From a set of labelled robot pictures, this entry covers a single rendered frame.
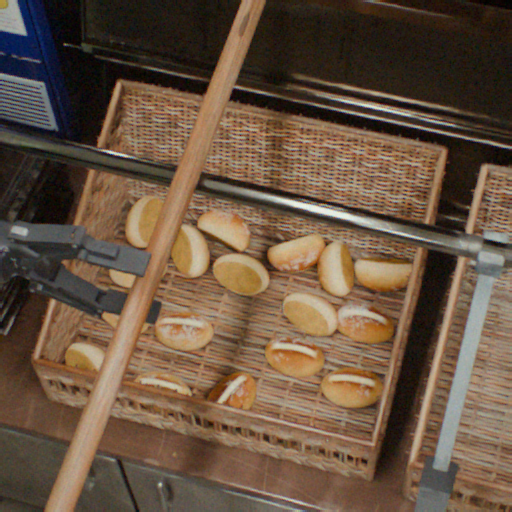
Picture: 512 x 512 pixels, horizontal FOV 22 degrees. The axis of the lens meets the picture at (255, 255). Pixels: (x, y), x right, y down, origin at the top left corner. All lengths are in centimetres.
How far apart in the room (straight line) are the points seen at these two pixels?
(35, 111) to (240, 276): 47
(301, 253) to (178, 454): 39
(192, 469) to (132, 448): 10
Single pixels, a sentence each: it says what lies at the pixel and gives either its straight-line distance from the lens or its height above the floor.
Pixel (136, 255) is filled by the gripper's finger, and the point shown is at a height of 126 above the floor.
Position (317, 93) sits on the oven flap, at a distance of 201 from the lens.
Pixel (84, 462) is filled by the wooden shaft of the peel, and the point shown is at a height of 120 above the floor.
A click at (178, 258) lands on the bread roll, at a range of 224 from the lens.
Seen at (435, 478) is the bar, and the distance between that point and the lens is 172.
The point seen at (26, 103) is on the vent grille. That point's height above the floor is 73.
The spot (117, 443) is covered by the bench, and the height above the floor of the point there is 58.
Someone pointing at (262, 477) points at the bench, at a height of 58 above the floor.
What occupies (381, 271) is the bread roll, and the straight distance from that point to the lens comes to 219.
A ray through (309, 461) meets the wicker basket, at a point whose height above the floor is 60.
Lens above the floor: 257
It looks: 61 degrees down
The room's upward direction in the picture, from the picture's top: 5 degrees counter-clockwise
